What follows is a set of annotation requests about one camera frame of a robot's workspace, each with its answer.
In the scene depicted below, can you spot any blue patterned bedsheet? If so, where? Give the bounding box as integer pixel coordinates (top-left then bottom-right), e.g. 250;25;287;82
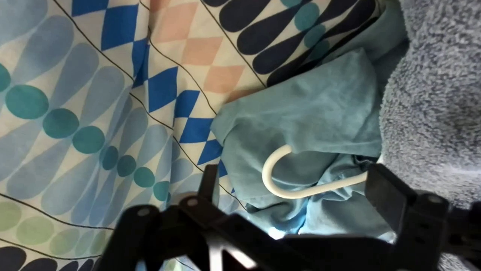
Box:
0;0;383;271

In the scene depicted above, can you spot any grey-blue terry towel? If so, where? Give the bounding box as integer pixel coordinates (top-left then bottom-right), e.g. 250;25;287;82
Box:
377;0;481;271

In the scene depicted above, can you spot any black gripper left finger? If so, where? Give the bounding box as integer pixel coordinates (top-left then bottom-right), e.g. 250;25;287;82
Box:
93;163;302;271

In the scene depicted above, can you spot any white coat hanger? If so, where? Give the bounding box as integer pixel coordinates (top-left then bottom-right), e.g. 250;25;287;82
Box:
260;144;373;202

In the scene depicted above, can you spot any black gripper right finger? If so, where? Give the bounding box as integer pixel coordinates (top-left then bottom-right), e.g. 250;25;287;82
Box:
299;162;481;271

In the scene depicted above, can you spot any teal cloth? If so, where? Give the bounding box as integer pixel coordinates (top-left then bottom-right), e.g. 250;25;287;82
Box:
209;0;411;248

